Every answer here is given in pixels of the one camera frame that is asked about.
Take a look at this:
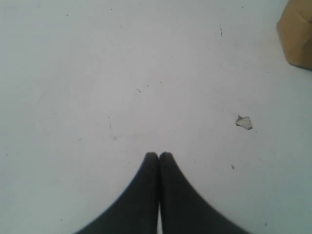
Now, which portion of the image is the brown paper bag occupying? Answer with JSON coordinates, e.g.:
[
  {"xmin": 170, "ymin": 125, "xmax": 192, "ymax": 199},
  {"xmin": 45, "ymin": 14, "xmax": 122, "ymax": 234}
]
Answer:
[{"xmin": 276, "ymin": 0, "xmax": 312, "ymax": 69}]

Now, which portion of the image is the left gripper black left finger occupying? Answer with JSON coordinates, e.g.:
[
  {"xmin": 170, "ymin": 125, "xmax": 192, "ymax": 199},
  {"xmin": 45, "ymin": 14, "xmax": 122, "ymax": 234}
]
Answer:
[{"xmin": 77, "ymin": 153, "xmax": 159, "ymax": 234}]

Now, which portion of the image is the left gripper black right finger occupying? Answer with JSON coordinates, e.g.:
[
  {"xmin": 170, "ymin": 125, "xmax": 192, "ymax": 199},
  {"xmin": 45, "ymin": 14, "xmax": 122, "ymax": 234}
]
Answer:
[{"xmin": 159, "ymin": 152, "xmax": 247, "ymax": 234}]

